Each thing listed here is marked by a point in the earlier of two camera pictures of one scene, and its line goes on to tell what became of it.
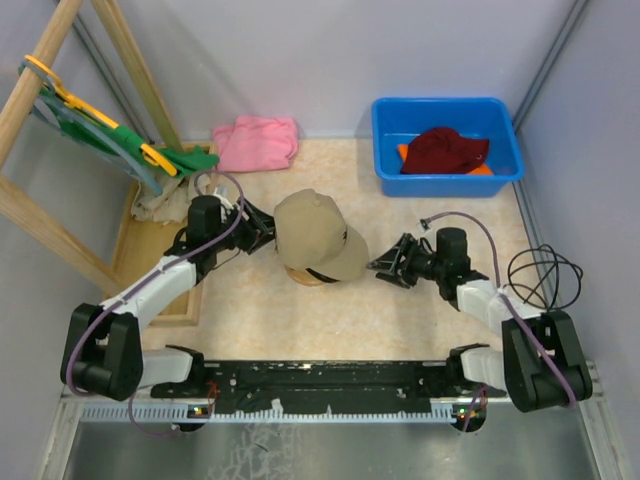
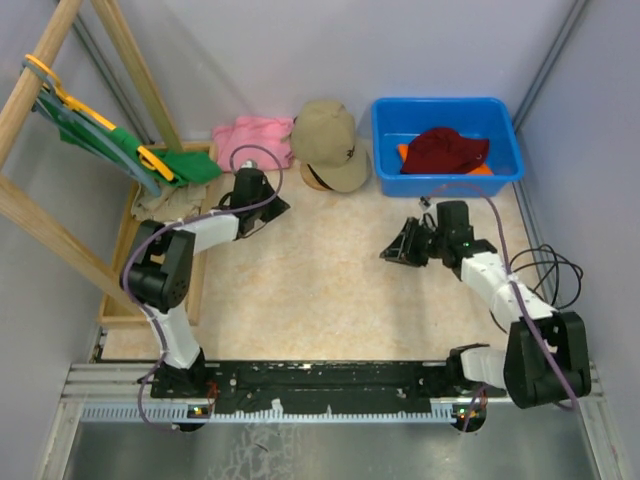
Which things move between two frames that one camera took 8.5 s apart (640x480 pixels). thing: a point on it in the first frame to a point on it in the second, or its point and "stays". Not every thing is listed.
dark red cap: (442, 151) stays
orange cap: (483, 170) stays
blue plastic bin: (445, 146) stays
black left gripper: (257, 227) to (280, 206)
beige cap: (310, 232) to (323, 135)
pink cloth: (256, 144) stays
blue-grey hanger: (87, 133) stays
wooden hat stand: (302, 278) to (310, 178)
